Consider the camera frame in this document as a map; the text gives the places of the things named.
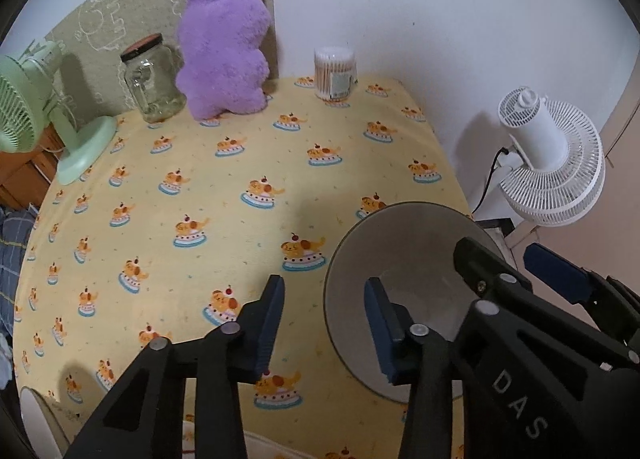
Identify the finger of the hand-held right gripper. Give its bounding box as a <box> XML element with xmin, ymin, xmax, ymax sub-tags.
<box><xmin>523</xmin><ymin>242</ymin><xmax>640</xmax><ymax>347</ymax></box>
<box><xmin>453</xmin><ymin>237</ymin><xmax>535</xmax><ymax>312</ymax></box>

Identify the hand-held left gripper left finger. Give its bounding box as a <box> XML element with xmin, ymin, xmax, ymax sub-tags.
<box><xmin>65</xmin><ymin>274</ymin><xmax>287</xmax><ymax>459</ymax></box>

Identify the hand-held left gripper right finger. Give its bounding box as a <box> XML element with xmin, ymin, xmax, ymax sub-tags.
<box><xmin>364</xmin><ymin>277</ymin><xmax>471</xmax><ymax>459</ymax></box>

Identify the leaf pattern ceramic bowl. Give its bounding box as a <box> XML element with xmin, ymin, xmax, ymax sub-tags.
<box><xmin>323</xmin><ymin>202</ymin><xmax>503</xmax><ymax>405</ymax></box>
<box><xmin>19</xmin><ymin>386</ymin><xmax>68</xmax><ymax>459</ymax></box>

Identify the white fan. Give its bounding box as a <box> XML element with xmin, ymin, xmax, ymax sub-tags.
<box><xmin>496</xmin><ymin>88</ymin><xmax>607</xmax><ymax>229</ymax></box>

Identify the scalloped floral plate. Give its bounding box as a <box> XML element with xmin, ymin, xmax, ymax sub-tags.
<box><xmin>182</xmin><ymin>414</ymin><xmax>321</xmax><ymax>459</ymax></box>

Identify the yellow printed tablecloth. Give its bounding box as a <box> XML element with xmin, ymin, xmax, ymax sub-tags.
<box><xmin>10</xmin><ymin>75</ymin><xmax>476</xmax><ymax>459</ymax></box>

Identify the cotton swab container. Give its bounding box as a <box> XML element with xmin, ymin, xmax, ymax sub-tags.
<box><xmin>313</xmin><ymin>45</ymin><xmax>358</xmax><ymax>101</ymax></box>

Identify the glass jar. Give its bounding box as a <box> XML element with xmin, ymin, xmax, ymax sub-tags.
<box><xmin>120</xmin><ymin>33</ymin><xmax>187</xmax><ymax>124</ymax></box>

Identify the blue plaid cloth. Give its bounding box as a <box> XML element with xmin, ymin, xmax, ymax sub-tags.
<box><xmin>0</xmin><ymin>204</ymin><xmax>41</xmax><ymax>340</ymax></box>

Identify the purple plush toy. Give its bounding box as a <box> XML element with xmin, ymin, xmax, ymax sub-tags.
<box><xmin>176</xmin><ymin>0</ymin><xmax>273</xmax><ymax>121</ymax></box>

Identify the wooden chair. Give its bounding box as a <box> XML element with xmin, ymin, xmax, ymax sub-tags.
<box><xmin>0</xmin><ymin>124</ymin><xmax>68</xmax><ymax>210</ymax></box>

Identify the green desk fan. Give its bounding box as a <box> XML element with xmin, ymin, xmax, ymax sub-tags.
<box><xmin>0</xmin><ymin>40</ymin><xmax>118</xmax><ymax>186</ymax></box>

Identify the beige embroidered cloth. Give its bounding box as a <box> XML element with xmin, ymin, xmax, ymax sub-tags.
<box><xmin>45</xmin><ymin>0</ymin><xmax>278</xmax><ymax>120</ymax></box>

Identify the black fan cable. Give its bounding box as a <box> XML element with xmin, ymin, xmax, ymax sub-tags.
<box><xmin>472</xmin><ymin>145</ymin><xmax>511</xmax><ymax>215</ymax></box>

